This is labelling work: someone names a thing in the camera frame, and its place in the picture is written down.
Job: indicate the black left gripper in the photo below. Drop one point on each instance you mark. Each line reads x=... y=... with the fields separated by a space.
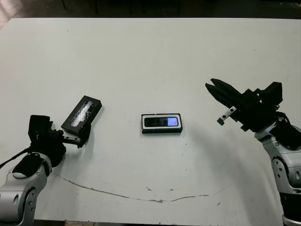
x=54 y=146

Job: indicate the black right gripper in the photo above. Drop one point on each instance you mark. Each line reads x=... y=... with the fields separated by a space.
x=256 y=113

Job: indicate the black box lid shiny window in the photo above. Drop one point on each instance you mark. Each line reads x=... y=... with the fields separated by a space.
x=82 y=113

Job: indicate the black phone-like camera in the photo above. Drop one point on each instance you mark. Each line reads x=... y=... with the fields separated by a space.
x=160 y=122

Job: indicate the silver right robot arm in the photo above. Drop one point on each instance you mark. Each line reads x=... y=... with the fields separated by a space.
x=285 y=162

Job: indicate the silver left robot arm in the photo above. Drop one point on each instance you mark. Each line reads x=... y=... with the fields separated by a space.
x=21 y=186

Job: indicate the black box with white foam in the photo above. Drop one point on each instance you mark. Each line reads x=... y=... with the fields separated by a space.
x=162 y=130

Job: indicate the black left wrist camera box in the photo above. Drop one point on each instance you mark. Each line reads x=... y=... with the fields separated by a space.
x=40 y=128

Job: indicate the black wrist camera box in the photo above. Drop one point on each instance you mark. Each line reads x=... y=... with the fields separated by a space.
x=40 y=128
x=271 y=94

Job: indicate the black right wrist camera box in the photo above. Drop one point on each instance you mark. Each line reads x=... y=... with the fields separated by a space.
x=271 y=94

